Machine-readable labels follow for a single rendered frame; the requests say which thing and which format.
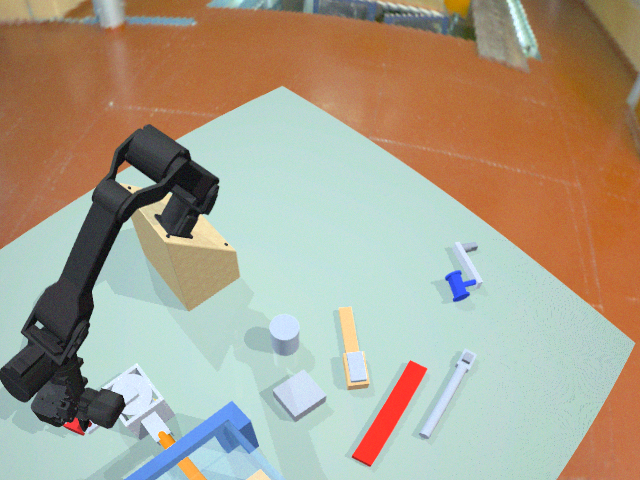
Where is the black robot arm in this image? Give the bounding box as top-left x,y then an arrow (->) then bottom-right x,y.
0,124 -> 219,427

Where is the pale blue cylinder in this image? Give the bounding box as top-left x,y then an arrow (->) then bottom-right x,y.
269,315 -> 300,356

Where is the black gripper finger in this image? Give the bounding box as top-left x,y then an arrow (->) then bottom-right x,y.
76,411 -> 90,432

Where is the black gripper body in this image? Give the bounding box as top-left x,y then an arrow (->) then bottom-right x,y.
49,356 -> 126,429

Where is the red flat bar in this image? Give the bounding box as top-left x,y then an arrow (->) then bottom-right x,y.
351,360 -> 427,467

